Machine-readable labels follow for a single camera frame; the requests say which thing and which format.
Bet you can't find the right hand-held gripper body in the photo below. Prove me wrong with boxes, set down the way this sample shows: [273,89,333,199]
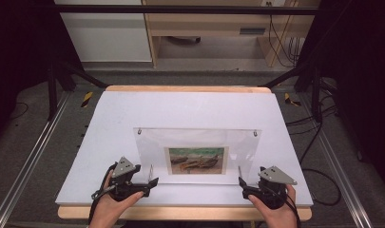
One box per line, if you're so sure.
[257,165,298,211]

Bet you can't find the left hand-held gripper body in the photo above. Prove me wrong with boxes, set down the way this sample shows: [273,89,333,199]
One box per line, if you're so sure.
[108,156,150,203]

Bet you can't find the boat landscape picture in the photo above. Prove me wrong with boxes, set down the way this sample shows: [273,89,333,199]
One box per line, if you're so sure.
[164,145,229,176]

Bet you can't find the clear acrylic photo frame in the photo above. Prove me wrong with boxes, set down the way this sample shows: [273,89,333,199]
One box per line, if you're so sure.
[132,126,262,186]

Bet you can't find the person's right hand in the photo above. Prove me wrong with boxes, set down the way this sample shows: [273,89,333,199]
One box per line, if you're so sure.
[247,184,298,228]

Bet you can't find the person's left hand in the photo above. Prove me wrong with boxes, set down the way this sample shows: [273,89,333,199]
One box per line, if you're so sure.
[89,172,145,228]

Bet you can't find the white table board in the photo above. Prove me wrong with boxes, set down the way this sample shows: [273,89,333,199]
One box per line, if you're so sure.
[54,90,314,207]

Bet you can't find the black metal stand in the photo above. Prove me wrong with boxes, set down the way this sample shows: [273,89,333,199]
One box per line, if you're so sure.
[261,62,325,124]
[47,60,109,122]

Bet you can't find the black curtain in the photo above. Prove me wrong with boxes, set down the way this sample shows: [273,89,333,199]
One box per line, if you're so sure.
[296,0,385,194]
[0,0,85,146]

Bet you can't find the white cabinet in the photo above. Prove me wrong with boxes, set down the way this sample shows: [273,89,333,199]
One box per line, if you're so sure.
[55,0,153,64]

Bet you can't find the light wooden desk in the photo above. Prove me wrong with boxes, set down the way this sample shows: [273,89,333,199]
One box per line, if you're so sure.
[142,0,321,68]

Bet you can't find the left hand-held gripper cable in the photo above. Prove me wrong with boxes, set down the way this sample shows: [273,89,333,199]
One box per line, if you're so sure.
[87,161,119,226]

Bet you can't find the hand-held gripper cable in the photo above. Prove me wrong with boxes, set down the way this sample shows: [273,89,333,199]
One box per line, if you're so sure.
[87,161,119,226]
[283,166,342,228]

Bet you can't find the right hand-held gripper cable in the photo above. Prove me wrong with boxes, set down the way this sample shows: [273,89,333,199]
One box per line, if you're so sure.
[283,166,342,228]

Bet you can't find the aluminium floor rail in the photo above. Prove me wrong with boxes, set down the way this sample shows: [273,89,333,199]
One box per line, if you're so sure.
[0,90,72,228]
[298,93,374,228]

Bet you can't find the black floor cables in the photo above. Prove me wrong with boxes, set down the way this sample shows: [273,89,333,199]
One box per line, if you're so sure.
[285,79,339,164]

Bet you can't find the thin black floor cable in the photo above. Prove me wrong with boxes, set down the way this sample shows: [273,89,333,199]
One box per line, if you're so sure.
[9,102,30,121]

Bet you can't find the black hanging cables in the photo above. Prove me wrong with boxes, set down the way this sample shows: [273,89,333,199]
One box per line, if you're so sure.
[265,1,303,68]

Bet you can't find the black horizontal frame bar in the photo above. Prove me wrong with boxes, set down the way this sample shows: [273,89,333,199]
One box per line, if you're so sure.
[51,4,322,16]

